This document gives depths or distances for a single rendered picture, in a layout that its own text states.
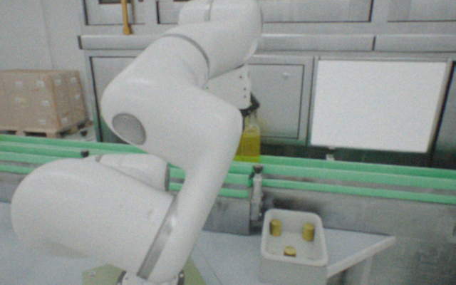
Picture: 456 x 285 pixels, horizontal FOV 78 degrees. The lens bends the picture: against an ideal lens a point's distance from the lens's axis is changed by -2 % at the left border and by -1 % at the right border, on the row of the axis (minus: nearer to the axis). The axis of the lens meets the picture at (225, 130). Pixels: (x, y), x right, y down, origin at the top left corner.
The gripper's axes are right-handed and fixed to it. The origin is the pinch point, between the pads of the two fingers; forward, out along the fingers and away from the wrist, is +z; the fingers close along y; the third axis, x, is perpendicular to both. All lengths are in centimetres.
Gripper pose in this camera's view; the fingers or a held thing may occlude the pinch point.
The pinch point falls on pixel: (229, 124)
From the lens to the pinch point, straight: 68.9
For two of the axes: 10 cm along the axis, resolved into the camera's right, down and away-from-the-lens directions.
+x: -2.0, 5.4, -8.2
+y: -9.8, -0.6, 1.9
